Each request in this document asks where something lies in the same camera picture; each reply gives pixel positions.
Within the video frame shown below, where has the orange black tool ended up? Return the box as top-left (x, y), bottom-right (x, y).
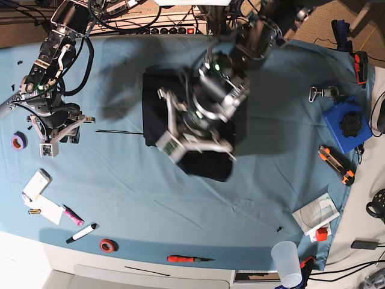
top-left (354, 51), bottom-right (368, 87)

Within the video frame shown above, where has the translucent plastic cup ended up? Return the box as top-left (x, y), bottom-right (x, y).
top-left (271, 241), bottom-right (303, 288)

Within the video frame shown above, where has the silver carabiner clip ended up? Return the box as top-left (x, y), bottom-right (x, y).
top-left (308, 86), bottom-right (318, 103)

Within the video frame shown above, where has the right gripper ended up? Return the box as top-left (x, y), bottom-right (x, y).
top-left (26, 113), bottom-right (96, 158)

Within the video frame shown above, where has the white marker pen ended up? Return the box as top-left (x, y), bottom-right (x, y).
top-left (66, 223), bottom-right (99, 244)

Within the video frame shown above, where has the gold AA battery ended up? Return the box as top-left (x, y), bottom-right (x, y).
top-left (28, 209), bottom-right (42, 215)

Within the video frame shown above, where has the black t-shirt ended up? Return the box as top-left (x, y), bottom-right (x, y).
top-left (142, 66), bottom-right (247, 182)

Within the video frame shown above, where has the white paper card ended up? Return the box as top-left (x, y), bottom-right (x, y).
top-left (24, 195), bottom-right (64, 225)

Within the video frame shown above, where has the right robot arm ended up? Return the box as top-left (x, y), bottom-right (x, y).
top-left (1, 1), bottom-right (95, 158)

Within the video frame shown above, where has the pink tube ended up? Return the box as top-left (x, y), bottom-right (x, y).
top-left (63, 204), bottom-right (84, 226)

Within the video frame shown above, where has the red handled screwdriver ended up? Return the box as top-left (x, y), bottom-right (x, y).
top-left (167, 255), bottom-right (214, 263)

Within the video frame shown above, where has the black zip tie on ledge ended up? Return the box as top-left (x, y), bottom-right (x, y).
top-left (124, 266), bottom-right (171, 277)

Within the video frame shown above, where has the white power strip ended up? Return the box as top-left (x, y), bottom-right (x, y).
top-left (106, 10), bottom-right (209, 34)

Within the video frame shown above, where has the blue clamp tool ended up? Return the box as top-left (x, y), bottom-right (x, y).
top-left (331, 19), bottom-right (353, 52)

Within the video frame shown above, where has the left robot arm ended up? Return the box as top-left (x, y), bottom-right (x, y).
top-left (156, 1), bottom-right (316, 163)

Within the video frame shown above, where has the blue box with knob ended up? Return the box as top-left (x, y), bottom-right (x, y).
top-left (322, 96), bottom-right (372, 154)

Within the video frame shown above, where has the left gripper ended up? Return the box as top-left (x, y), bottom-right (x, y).
top-left (156, 87), bottom-right (236, 164)

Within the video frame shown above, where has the black power adapter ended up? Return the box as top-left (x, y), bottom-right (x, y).
top-left (350, 240), bottom-right (378, 250)

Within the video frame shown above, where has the grey remote control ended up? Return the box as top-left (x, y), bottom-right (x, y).
top-left (0, 93), bottom-right (20, 119)

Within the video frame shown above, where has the red tape roll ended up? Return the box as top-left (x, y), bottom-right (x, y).
top-left (99, 238), bottom-right (119, 253)

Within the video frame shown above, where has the small red cube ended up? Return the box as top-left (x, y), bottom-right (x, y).
top-left (315, 227), bottom-right (328, 242)

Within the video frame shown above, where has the purple tape roll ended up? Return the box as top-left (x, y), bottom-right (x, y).
top-left (11, 131), bottom-right (28, 151)

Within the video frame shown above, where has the white power bank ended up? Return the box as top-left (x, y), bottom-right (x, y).
top-left (22, 169), bottom-right (52, 202)

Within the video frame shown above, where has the orange black utility knife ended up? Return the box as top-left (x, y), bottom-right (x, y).
top-left (318, 145), bottom-right (355, 187)

